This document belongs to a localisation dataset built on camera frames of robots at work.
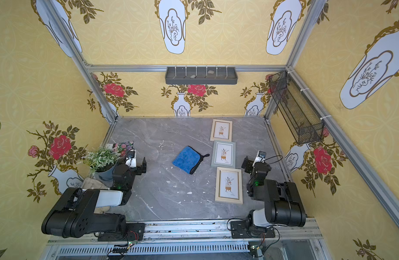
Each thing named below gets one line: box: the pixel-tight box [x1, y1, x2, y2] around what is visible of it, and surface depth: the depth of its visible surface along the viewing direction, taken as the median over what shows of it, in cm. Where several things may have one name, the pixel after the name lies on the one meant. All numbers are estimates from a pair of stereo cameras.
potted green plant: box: [76, 146, 121, 181], surface depth 81 cm
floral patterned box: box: [112, 140, 134, 157], surface depth 108 cm
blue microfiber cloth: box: [172, 145, 210, 175], surface depth 99 cm
